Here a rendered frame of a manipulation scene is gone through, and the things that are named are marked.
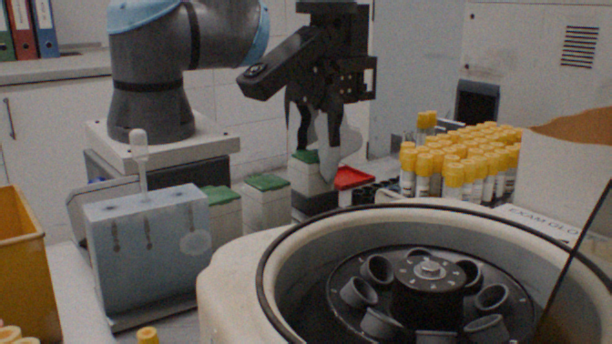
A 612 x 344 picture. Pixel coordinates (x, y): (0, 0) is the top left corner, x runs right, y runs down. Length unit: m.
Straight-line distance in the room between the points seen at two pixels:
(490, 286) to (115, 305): 0.31
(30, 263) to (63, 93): 1.75
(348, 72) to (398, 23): 2.15
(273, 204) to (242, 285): 0.28
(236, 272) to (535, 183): 0.33
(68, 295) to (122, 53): 0.44
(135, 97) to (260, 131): 2.47
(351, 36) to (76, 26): 2.27
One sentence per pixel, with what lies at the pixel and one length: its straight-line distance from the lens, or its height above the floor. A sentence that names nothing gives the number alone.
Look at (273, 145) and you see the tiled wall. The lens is 3.39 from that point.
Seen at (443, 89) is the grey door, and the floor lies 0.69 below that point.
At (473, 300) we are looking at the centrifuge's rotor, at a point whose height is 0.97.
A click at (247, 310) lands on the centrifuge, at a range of 0.28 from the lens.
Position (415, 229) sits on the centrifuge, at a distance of 0.39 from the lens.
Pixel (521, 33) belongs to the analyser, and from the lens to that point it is 0.87.
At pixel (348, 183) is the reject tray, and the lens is 0.76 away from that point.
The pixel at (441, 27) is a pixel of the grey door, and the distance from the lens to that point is 2.56.
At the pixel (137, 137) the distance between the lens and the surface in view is 0.44.
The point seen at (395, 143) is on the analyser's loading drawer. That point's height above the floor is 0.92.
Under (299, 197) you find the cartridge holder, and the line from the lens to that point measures 0.63.
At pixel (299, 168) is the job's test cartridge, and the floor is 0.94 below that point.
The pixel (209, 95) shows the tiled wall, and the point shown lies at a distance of 3.08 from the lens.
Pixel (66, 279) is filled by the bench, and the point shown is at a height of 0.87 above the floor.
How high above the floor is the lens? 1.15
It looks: 20 degrees down
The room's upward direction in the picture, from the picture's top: straight up
